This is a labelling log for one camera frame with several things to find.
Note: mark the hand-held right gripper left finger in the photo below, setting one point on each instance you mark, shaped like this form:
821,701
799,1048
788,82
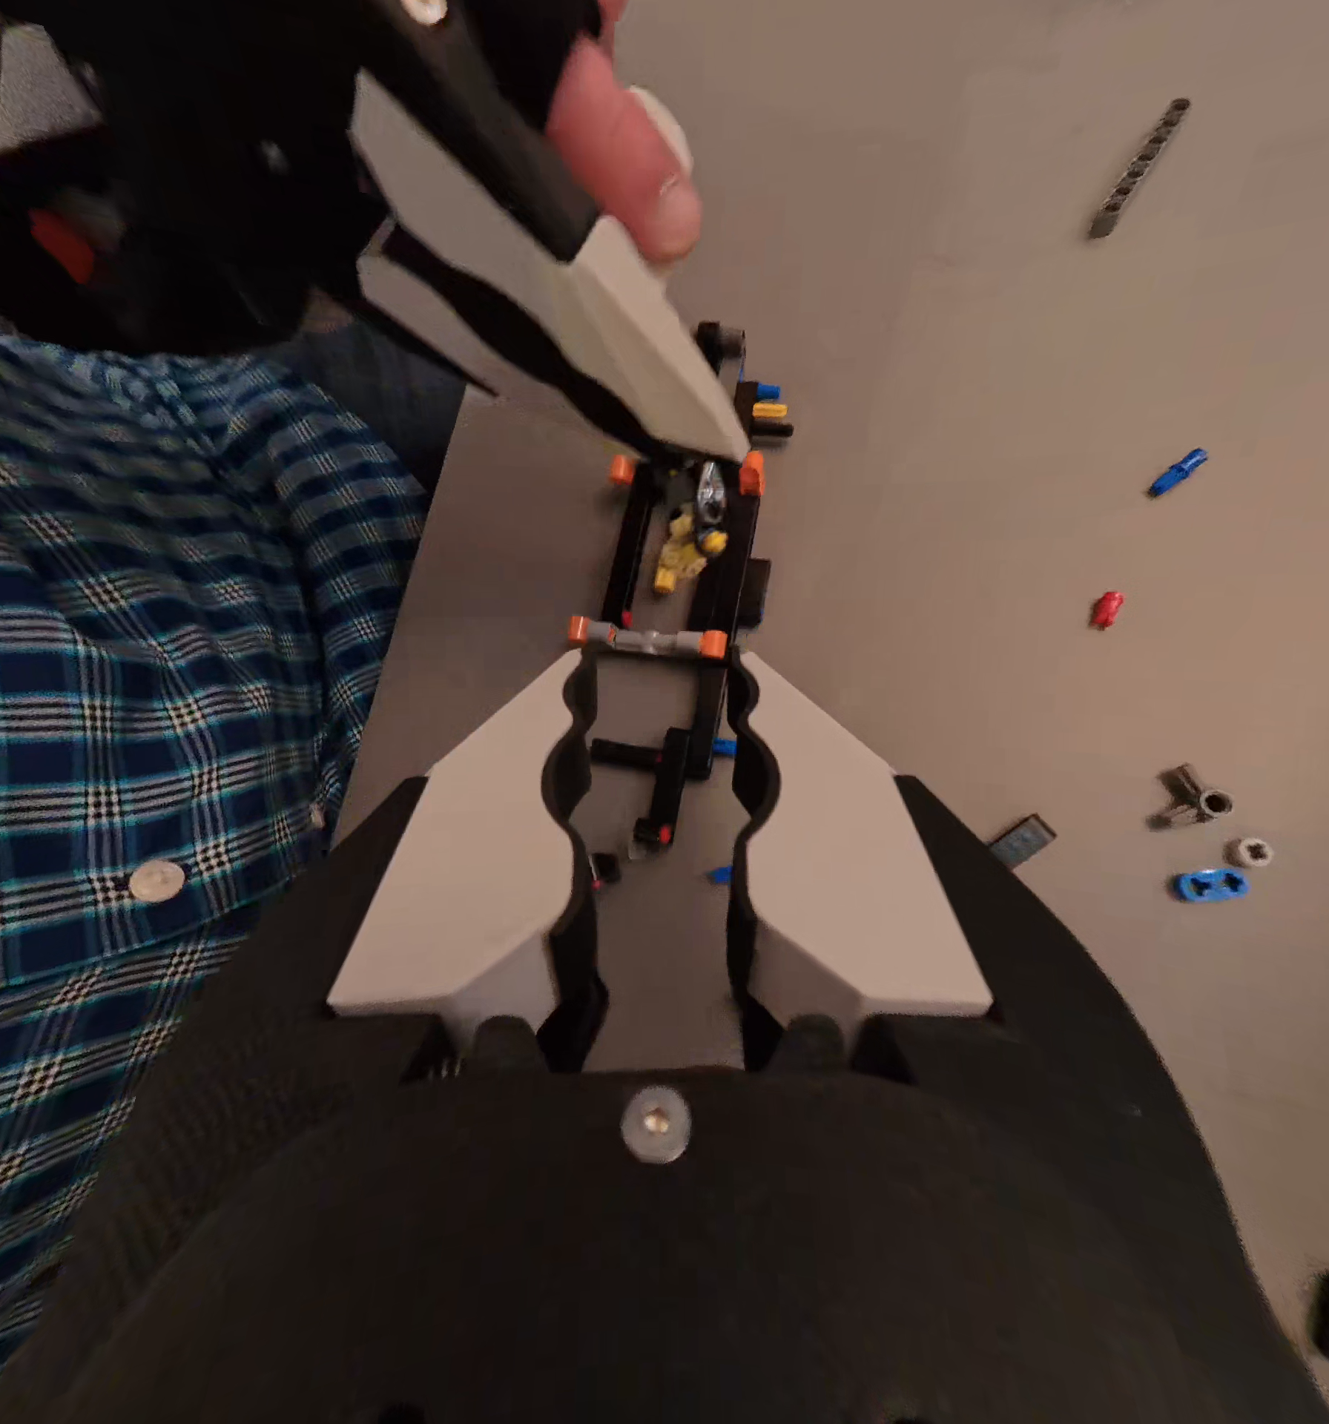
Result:
464,869

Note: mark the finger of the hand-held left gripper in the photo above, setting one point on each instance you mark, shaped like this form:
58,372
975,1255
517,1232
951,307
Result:
664,356
397,278

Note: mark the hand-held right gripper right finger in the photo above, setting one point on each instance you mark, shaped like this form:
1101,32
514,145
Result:
853,869

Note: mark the black lego chassis assembly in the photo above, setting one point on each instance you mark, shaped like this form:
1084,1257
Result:
736,584

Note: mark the grey orange-ended lego link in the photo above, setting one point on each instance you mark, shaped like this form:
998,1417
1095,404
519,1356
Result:
654,641

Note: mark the dark grey lego connector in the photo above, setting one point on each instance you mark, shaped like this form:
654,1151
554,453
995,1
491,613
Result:
1193,799

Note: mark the blue short lego liftarm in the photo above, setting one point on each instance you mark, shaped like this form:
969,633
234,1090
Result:
1210,886

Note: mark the red lego bush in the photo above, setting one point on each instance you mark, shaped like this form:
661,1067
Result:
1107,609

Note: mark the white lego bush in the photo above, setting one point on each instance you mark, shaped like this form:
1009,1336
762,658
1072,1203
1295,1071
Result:
1248,854

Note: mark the grey holed lego beam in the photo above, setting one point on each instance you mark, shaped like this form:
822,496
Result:
1138,168

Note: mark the person's left hand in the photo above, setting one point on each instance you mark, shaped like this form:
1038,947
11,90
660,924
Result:
631,189

